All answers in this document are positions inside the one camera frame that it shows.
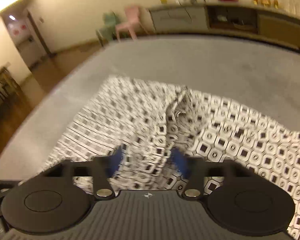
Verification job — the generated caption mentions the dark wooden dining chair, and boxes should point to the dark wooden dining chair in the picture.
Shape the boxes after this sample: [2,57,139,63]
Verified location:
[0,64,22,131]

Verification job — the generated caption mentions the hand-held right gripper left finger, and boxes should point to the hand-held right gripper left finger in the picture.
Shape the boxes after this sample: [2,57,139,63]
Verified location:
[43,146,123,201]

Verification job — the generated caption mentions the pink plastic chair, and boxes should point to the pink plastic chair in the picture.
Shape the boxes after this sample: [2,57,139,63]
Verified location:
[115,5,148,41]

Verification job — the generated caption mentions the white square-patterned garment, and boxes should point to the white square-patterned garment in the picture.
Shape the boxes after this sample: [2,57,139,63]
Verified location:
[41,76,300,240]

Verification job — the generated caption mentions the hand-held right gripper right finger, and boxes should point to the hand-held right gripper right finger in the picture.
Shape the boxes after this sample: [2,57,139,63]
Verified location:
[171,147,256,201]

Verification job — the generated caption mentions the green plastic chair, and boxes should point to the green plastic chair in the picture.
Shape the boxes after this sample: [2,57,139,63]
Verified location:
[96,11,121,47]

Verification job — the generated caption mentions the set of clear glasses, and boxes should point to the set of clear glasses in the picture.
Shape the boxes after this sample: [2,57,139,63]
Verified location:
[287,0,300,16]

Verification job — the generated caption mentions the red door decoration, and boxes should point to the red door decoration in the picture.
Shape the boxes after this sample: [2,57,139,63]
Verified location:
[12,24,27,37]

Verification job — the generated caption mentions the long grey sideboard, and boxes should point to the long grey sideboard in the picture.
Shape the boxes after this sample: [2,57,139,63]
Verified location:
[148,2,300,56]

